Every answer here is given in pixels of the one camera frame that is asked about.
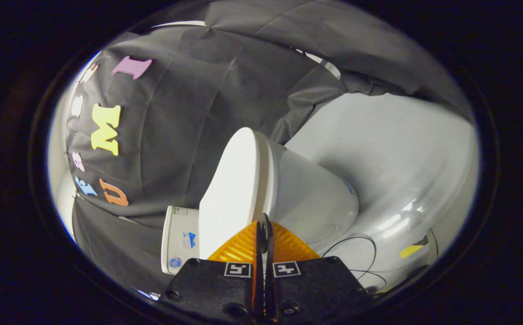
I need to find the thin black cable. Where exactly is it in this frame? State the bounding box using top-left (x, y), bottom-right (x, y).
top-left (322, 235), bottom-right (388, 294)

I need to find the black backdrop cloth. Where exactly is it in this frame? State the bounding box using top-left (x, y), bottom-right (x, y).
top-left (65, 0), bottom-right (474, 294)

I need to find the white toilet lid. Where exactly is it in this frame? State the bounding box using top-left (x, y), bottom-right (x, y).
top-left (198, 127), bottom-right (271, 260)

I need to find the black lid pull tab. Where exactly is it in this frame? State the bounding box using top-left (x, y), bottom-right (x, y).
top-left (259, 213), bottom-right (271, 253)

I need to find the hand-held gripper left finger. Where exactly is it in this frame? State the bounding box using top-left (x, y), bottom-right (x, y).
top-left (159, 221), bottom-right (264, 324)

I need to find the yellow tape strip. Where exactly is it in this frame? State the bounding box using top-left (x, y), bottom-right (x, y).
top-left (399, 244), bottom-right (425, 259)

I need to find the white toilet body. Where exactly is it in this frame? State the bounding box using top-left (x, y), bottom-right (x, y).
top-left (161, 135), bottom-right (360, 275)

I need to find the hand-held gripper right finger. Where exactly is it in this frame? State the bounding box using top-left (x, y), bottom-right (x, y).
top-left (265, 221), bottom-right (374, 323)

